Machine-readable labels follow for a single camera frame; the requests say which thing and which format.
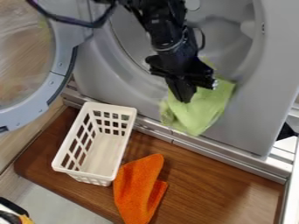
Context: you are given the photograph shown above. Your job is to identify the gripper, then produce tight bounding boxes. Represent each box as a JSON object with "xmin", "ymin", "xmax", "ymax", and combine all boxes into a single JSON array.
[{"xmin": 144, "ymin": 27, "xmax": 220, "ymax": 104}]

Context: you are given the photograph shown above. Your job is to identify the washing machine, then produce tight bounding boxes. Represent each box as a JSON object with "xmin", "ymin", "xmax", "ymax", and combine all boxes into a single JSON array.
[{"xmin": 0, "ymin": 0, "xmax": 299, "ymax": 158}]

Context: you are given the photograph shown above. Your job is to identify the white plastic basket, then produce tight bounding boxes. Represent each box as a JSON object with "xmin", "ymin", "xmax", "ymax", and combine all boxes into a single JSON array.
[{"xmin": 50, "ymin": 101, "xmax": 138, "ymax": 187}]

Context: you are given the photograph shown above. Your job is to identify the orange cloth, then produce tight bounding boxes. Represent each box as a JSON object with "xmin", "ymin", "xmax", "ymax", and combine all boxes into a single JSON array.
[{"xmin": 112, "ymin": 153, "xmax": 170, "ymax": 224}]

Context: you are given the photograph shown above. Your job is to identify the green cloth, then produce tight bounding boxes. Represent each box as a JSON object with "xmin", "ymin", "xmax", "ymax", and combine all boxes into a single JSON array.
[{"xmin": 158, "ymin": 57, "xmax": 238, "ymax": 137}]

